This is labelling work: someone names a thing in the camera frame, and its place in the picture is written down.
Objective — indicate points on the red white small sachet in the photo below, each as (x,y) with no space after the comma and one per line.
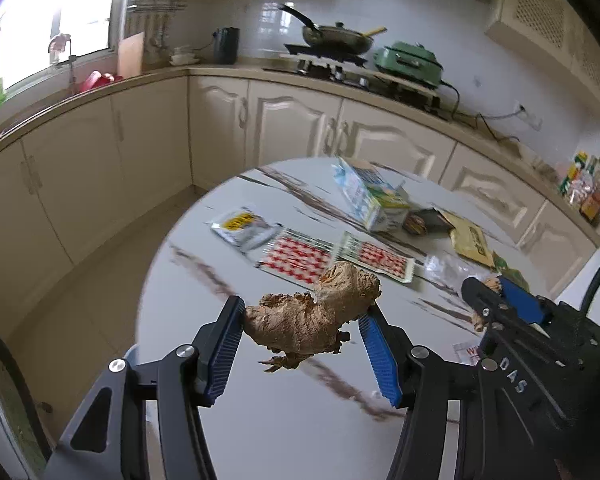
(467,353)

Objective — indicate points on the sink faucet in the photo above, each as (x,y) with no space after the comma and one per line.
(60,51)

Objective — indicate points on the lower kitchen cabinets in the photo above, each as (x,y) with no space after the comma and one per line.
(75,175)

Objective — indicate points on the wall power outlet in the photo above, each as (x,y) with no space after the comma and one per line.
(531,119)

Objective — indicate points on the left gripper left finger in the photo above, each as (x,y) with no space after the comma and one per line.
(106,437)

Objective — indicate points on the black kettle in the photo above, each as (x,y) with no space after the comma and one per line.
(225,45)

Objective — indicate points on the green electric cooker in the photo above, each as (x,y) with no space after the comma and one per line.
(410,61)

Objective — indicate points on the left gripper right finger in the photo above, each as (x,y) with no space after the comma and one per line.
(417,379)

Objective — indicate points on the green gold food bag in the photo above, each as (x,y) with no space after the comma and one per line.
(511,274)

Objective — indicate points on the blue trash bucket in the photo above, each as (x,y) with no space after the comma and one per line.
(131,355)

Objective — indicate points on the wooden cutting board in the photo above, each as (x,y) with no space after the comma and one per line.
(130,56)

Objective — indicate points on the black wok with lid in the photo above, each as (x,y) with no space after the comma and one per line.
(334,37)

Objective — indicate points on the stacked white dishes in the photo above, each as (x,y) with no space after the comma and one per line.
(184,55)

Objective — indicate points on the small ginger piece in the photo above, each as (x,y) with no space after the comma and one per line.
(484,299)

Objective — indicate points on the red checkered sachet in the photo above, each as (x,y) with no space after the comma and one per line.
(297,258)
(374,258)

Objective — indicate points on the hanging utensil rack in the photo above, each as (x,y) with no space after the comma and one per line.
(152,19)

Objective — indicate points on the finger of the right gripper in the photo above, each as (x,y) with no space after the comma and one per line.
(503,329)
(531,309)

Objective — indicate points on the kitchen window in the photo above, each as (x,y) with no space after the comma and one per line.
(26,27)

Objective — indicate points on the black gas stove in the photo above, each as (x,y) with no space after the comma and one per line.
(349,70)

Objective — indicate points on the red dish rack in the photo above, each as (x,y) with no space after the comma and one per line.
(96,79)

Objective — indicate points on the black snack wrapper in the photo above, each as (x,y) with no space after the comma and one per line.
(426,221)

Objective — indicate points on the milk carton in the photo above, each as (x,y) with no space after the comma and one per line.
(377,204)

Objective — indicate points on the clear plastic wrap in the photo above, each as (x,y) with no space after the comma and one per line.
(446,270)

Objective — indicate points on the yellow soup packet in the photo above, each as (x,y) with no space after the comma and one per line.
(468,240)

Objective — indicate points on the small yellow silver sachet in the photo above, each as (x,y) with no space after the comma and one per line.
(244,229)

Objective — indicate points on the round white marble table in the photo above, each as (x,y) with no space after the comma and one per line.
(325,419)

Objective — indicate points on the condiment bottles group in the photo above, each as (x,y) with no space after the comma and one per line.
(580,188)

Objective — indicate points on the large ginger root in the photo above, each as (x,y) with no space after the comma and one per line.
(296,327)

